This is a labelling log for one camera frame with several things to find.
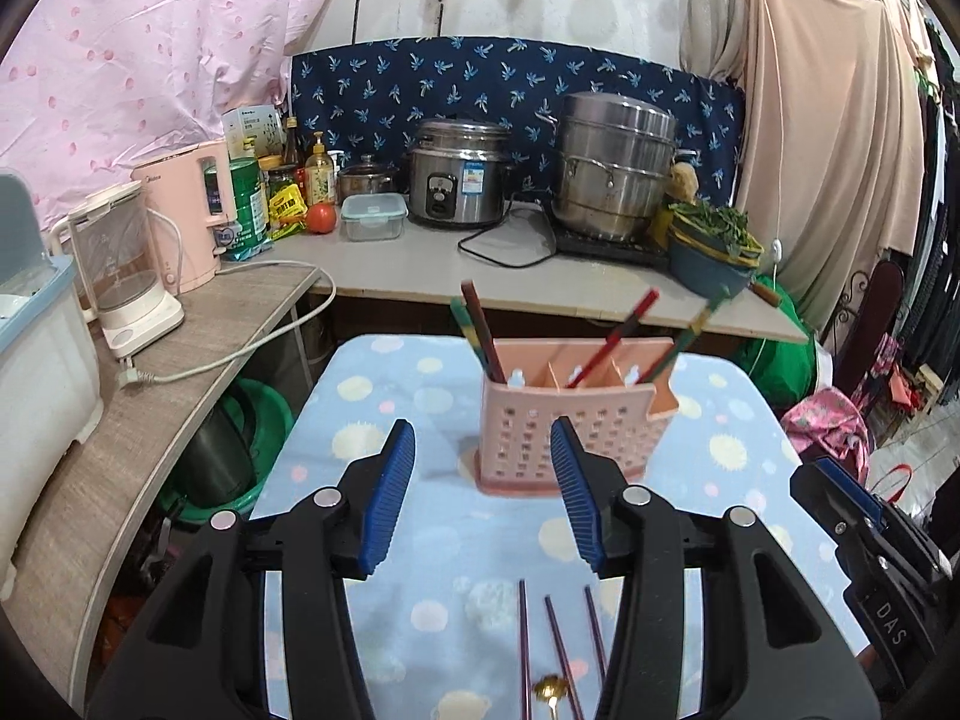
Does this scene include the black power cable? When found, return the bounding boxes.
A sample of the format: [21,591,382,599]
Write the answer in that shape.
[457,202,560,269]

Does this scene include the steel pot in basin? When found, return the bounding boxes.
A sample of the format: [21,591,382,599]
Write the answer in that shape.
[180,409,260,507]

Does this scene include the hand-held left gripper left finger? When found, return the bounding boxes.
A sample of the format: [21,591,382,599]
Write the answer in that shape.
[86,418,417,720]

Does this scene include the green plastic basin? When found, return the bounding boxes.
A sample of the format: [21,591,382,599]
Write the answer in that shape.
[169,379,293,526]

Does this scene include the gold flower spoon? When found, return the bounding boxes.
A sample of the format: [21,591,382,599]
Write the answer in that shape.
[532,675,571,720]

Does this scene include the navy patterned cloth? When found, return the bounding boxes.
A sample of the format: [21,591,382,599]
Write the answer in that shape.
[289,36,747,200]

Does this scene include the yellow oil bottle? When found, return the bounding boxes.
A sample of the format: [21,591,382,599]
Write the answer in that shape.
[304,133,337,205]

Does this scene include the dark chair back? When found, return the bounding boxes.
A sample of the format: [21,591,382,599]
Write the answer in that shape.
[836,262,905,391]

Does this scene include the white power cord with plug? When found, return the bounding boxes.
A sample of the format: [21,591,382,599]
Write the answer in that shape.
[116,259,336,391]

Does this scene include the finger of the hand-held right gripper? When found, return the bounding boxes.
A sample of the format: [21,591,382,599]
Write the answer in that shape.
[791,456,950,578]

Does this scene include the pink electric kettle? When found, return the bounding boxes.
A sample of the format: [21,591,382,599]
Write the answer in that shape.
[131,139,237,297]

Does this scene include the clear food container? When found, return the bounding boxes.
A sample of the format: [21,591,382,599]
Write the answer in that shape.
[341,193,410,242]

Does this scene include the steel rice cooker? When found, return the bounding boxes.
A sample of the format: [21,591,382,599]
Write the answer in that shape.
[409,118,516,230]

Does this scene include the blue dotted tablecloth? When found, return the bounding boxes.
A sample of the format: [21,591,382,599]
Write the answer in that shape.
[247,334,863,720]

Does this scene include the white glass electric kettle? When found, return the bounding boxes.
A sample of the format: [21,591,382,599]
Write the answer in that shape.
[49,184,185,353]

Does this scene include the green canister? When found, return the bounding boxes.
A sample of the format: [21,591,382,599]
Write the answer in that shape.
[229,157,271,252]

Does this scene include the beige curtain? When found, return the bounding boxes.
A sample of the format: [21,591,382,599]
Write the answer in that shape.
[742,0,923,331]

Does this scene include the white blue dish rack box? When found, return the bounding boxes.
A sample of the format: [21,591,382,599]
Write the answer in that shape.
[0,172,106,601]

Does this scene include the blue bowl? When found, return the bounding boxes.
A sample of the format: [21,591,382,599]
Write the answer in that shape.
[667,229,755,299]

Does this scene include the small steel pot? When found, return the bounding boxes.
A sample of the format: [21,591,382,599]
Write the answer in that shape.
[337,155,398,203]

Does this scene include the pink floral cloth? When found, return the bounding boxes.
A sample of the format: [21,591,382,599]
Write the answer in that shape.
[780,386,871,488]

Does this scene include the green leafy vegetables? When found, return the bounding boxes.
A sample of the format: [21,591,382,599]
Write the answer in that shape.
[671,201,762,256]

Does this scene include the green chopstick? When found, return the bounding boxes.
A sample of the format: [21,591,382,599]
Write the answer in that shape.
[641,300,721,387]
[450,298,500,383]

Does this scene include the white cord with switch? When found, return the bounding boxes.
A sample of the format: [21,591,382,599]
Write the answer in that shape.
[746,0,788,263]

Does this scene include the steel steamer pot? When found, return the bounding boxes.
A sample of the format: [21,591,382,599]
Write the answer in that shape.
[551,90,676,241]

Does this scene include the wooden corner counter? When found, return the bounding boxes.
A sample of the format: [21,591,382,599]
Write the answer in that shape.
[0,225,807,691]

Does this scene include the dark red chopstick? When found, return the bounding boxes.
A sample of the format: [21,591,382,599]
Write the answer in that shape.
[461,281,509,383]

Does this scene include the white carton box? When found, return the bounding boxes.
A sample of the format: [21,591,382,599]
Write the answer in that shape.
[221,105,282,162]

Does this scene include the pink perforated utensil holder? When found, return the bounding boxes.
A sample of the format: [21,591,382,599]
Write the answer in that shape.
[471,340,677,498]

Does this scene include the pink dotted curtain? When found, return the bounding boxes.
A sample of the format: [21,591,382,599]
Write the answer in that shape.
[0,0,361,226]

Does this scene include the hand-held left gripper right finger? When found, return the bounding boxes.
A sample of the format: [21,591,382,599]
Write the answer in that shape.
[550,416,875,720]

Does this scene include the dark maroon chopstick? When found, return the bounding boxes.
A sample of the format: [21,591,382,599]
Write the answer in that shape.
[544,596,586,720]
[517,579,533,720]
[583,586,608,691]

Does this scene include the black induction cooktop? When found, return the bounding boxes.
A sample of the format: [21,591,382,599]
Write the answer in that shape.
[551,229,672,269]

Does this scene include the yellow snack packet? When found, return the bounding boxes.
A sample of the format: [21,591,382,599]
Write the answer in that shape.
[268,184,310,233]

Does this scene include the green bag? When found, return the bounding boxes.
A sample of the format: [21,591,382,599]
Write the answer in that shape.
[731,281,818,395]

